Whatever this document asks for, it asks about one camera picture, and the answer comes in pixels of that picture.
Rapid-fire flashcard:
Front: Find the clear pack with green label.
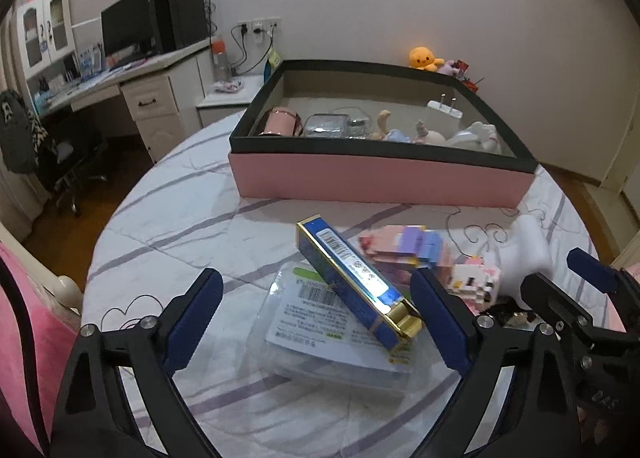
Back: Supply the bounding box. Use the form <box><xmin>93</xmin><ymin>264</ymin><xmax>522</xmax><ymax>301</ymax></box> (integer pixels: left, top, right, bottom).
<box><xmin>248</xmin><ymin>258</ymin><xmax>426</xmax><ymax>396</ymax></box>

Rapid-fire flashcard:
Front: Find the white wall socket panel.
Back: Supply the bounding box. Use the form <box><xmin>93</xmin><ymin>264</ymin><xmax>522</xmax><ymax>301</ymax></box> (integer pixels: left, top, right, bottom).
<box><xmin>237</xmin><ymin>17</ymin><xmax>282</xmax><ymax>44</ymax></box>

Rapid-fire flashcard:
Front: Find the white wooden bed frame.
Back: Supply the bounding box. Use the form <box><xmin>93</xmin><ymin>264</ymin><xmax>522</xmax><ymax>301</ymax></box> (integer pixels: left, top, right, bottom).
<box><xmin>0</xmin><ymin>223</ymin><xmax>83</xmax><ymax>314</ymax></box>

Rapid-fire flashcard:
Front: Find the white plush figure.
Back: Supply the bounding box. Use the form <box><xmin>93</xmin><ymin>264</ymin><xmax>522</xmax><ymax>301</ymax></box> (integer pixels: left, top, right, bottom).
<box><xmin>447</xmin><ymin>121</ymin><xmax>502</xmax><ymax>155</ymax></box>

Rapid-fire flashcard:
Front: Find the clear case with metal parts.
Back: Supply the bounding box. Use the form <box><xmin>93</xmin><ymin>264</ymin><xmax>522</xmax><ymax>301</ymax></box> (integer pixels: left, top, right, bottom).
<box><xmin>302</xmin><ymin>113</ymin><xmax>348</xmax><ymax>139</ymax></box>

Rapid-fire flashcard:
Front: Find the person's right hand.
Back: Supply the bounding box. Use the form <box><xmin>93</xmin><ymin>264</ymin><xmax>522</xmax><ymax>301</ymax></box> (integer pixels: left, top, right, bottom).
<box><xmin>582</xmin><ymin>405</ymin><xmax>621</xmax><ymax>458</ymax></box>

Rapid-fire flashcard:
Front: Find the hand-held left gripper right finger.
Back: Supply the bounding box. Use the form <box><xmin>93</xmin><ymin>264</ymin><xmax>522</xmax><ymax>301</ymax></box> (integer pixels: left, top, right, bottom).
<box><xmin>409</xmin><ymin>268</ymin><xmax>584</xmax><ymax>458</ymax></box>

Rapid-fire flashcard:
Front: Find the black computer monitor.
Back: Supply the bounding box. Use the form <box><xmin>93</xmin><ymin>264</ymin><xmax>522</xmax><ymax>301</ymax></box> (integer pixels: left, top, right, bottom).
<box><xmin>101</xmin><ymin>0</ymin><xmax>158</xmax><ymax>59</ymax></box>

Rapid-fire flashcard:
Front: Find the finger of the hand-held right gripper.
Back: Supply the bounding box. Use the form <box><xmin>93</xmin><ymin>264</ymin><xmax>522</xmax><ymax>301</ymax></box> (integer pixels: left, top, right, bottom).
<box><xmin>520</xmin><ymin>273</ymin><xmax>602</xmax><ymax>380</ymax></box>
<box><xmin>566</xmin><ymin>247</ymin><xmax>640</xmax><ymax>301</ymax></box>

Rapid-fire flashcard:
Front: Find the black cable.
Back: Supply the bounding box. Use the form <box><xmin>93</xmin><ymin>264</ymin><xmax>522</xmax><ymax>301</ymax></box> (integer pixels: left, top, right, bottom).
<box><xmin>0</xmin><ymin>265</ymin><xmax>53</xmax><ymax>458</ymax></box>

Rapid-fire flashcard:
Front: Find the white bedside cabinet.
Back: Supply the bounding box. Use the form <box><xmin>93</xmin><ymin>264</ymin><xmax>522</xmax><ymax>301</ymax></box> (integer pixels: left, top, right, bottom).
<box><xmin>196</xmin><ymin>75</ymin><xmax>266</xmax><ymax>131</ymax></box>

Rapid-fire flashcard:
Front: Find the blue yellow snack bag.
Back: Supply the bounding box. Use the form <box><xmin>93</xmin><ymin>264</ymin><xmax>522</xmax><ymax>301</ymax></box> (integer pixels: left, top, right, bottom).
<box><xmin>264</xmin><ymin>49</ymin><xmax>283</xmax><ymax>81</ymax></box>

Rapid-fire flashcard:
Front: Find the dark small toy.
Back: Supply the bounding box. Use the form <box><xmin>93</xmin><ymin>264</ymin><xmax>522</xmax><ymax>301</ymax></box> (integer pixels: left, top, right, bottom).
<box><xmin>492</xmin><ymin>295</ymin><xmax>538</xmax><ymax>326</ymax></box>

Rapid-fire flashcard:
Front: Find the rose gold metal jar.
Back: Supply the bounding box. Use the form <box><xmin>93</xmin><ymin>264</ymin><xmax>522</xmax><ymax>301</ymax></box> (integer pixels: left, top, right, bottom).
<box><xmin>260</xmin><ymin>108</ymin><xmax>301</xmax><ymax>137</ymax></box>

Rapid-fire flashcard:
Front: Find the pink storage box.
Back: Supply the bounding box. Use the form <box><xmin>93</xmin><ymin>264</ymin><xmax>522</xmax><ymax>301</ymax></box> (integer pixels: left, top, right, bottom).
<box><xmin>229</xmin><ymin>59</ymin><xmax>540</xmax><ymax>210</ymax></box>

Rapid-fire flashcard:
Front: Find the black office chair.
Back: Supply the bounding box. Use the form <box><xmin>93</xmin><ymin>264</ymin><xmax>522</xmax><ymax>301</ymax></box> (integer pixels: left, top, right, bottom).
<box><xmin>35</xmin><ymin>113</ymin><xmax>108</xmax><ymax>216</ymax></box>

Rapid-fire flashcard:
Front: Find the black computer tower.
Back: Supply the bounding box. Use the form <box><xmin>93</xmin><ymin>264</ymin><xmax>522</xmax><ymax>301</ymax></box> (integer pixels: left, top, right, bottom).
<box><xmin>152</xmin><ymin>0</ymin><xmax>208</xmax><ymax>54</ymax></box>

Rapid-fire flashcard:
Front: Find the pink blanket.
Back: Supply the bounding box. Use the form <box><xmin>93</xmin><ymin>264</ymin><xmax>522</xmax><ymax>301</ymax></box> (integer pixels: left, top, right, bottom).
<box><xmin>0</xmin><ymin>243</ymin><xmax>56</xmax><ymax>458</ymax></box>

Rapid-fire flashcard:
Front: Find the grey jacket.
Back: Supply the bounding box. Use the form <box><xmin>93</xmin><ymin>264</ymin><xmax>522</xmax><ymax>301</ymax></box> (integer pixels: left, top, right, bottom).
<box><xmin>0</xmin><ymin>90</ymin><xmax>58</xmax><ymax>174</ymax></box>

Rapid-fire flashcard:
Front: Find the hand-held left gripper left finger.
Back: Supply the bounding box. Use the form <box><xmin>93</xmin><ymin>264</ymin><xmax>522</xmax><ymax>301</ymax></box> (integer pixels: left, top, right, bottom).
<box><xmin>50</xmin><ymin>267</ymin><xmax>224</xmax><ymax>458</ymax></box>

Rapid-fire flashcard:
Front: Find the white rounded toy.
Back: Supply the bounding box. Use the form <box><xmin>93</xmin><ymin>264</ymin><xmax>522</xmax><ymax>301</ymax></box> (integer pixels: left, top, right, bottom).
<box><xmin>492</xmin><ymin>215</ymin><xmax>553</xmax><ymax>289</ymax></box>

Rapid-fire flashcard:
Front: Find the white hutch cabinet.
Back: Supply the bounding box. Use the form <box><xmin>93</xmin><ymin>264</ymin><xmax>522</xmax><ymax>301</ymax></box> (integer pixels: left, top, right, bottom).
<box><xmin>15</xmin><ymin>0</ymin><xmax>76</xmax><ymax>79</ymax></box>

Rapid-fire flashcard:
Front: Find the white plug charger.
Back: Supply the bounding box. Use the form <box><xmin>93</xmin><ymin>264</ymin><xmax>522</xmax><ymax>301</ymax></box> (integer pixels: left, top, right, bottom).
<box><xmin>426</xmin><ymin>94</ymin><xmax>463</xmax><ymax>136</ymax></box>

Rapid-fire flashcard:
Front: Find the white desk with drawers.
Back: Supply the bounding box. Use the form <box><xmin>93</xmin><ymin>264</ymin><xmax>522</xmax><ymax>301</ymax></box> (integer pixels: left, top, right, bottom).
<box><xmin>30</xmin><ymin>38</ymin><xmax>216</xmax><ymax>164</ymax></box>

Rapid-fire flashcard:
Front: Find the small doll figurine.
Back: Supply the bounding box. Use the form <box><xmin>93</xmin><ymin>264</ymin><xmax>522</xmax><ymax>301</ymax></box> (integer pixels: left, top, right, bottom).
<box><xmin>372</xmin><ymin>109</ymin><xmax>401</xmax><ymax>141</ymax></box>

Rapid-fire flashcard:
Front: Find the beige curtain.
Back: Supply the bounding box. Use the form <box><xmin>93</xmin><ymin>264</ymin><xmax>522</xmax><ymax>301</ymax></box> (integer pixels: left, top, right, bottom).
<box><xmin>0</xmin><ymin>18</ymin><xmax>51</xmax><ymax>244</ymax></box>

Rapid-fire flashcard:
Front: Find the bottle with orange cap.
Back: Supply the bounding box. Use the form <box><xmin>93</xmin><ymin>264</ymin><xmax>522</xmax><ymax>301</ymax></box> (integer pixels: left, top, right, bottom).
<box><xmin>212</xmin><ymin>35</ymin><xmax>232</xmax><ymax>81</ymax></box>

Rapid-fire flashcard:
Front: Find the blue white pack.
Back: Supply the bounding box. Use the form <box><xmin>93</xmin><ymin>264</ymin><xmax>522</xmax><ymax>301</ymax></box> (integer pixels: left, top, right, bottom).
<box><xmin>80</xmin><ymin>49</ymin><xmax>103</xmax><ymax>76</ymax></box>

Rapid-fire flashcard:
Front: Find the pastel block figure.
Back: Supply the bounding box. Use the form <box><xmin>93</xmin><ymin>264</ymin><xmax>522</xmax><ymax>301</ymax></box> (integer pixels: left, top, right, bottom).
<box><xmin>357</xmin><ymin>225</ymin><xmax>453</xmax><ymax>284</ymax></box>

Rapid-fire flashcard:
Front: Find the blue and gold box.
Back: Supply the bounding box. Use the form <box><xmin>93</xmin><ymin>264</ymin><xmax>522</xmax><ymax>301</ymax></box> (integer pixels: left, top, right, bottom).
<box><xmin>295</xmin><ymin>213</ymin><xmax>423</xmax><ymax>354</ymax></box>

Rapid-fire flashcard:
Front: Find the yellow octopus plush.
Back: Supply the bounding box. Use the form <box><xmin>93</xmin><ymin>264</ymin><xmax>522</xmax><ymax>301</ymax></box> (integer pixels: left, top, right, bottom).
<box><xmin>409</xmin><ymin>47</ymin><xmax>445</xmax><ymax>71</ymax></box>

